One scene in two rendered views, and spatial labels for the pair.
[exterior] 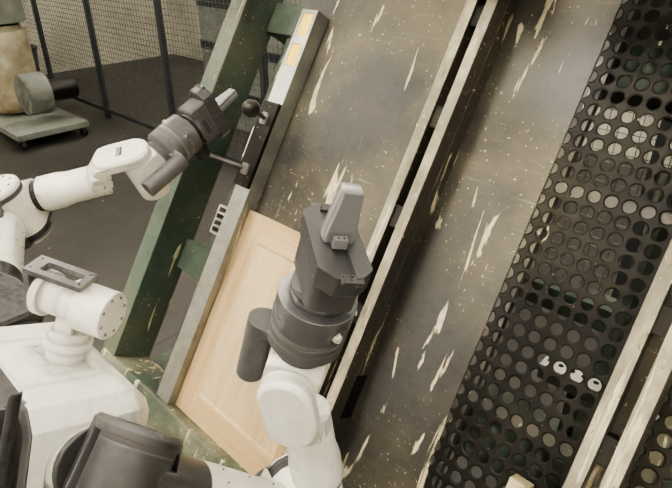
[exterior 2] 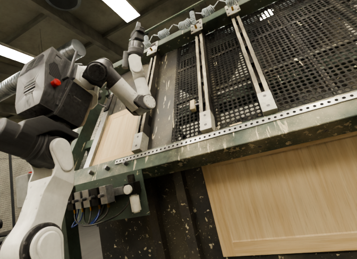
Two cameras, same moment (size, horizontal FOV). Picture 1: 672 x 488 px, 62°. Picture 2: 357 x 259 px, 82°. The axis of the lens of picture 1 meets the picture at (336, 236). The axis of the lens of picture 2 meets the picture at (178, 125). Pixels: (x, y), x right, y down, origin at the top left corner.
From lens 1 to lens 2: 1.25 m
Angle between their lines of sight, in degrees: 45
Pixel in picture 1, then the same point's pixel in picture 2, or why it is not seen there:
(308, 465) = (142, 84)
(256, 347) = (126, 55)
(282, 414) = (134, 61)
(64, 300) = not seen: hidden behind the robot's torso
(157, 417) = (85, 171)
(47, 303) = not seen: hidden behind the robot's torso
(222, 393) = (109, 152)
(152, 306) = (76, 160)
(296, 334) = (134, 43)
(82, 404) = not seen: hidden behind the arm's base
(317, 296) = (136, 33)
